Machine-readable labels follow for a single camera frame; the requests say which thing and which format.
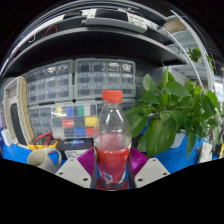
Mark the black zippered pouch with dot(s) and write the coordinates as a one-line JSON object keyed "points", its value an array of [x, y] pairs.
{"points": [[18, 125]]}

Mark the grey small-parts drawer cabinet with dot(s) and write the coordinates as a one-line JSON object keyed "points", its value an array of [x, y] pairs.
{"points": [[40, 120], [105, 78], [50, 81], [128, 105]]}

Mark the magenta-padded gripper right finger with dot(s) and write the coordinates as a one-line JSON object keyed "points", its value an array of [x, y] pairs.
{"points": [[151, 171]]}

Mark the grey-white ceramic cup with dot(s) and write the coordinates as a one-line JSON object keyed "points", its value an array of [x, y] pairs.
{"points": [[41, 160]]}

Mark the black box with white label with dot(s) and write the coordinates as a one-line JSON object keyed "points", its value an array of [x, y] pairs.
{"points": [[75, 145]]}

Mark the clear red-capped drink bottle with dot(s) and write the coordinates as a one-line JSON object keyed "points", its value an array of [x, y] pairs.
{"points": [[112, 160]]}

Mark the yellow multimeter with red leads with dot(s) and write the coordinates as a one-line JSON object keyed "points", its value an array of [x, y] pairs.
{"points": [[38, 145]]}

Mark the black shelf unit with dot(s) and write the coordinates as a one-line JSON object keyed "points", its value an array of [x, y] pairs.
{"points": [[100, 41]]}

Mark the green potted plant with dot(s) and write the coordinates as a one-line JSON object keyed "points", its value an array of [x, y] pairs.
{"points": [[166, 126]]}

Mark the clear organizer box, coloured parts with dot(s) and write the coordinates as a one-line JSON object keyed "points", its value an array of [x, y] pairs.
{"points": [[73, 121]]}

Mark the white metal shelf rack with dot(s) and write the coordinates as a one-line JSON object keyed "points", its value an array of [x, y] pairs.
{"points": [[200, 43]]}

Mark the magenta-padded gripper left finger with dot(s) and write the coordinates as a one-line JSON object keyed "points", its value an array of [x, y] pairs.
{"points": [[72, 171]]}

